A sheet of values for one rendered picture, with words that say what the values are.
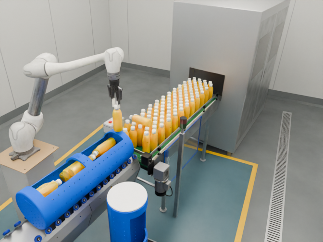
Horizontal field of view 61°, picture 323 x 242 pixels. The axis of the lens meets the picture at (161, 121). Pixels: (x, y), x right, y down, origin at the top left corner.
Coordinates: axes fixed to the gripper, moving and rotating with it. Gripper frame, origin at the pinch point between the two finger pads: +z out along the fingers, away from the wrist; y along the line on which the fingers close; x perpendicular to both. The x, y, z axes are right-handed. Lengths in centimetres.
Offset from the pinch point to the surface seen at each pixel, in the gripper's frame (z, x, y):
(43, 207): 31, -80, 14
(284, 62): 83, 437, 37
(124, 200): 45, -39, 39
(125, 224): 58, -47, 45
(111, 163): 36.3, -23.0, 13.2
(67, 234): 64, -72, 15
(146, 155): 50, 13, 18
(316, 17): -4, 445, 70
